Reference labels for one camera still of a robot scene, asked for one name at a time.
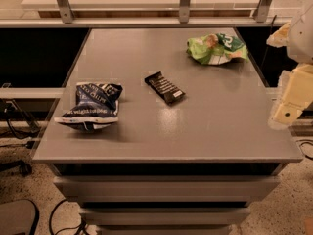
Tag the blue chip bag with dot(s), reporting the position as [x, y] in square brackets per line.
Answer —
[96, 107]

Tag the black snack bar wrapper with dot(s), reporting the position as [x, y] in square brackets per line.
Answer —
[164, 88]

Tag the grey drawer cabinet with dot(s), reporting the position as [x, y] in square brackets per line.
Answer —
[190, 168]

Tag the grey chair seat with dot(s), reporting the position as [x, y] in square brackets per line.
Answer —
[19, 217]

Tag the black office chair base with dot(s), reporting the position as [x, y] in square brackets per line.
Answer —
[24, 168]

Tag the metal railing frame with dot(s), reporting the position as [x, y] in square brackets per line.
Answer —
[58, 13]

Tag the white raised platform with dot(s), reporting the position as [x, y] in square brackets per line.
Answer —
[160, 8]

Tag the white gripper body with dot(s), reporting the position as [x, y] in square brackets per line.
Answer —
[302, 39]

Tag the green rice chip bag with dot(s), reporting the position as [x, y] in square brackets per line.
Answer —
[216, 49]

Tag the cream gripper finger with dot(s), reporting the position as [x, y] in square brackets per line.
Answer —
[280, 37]
[294, 95]

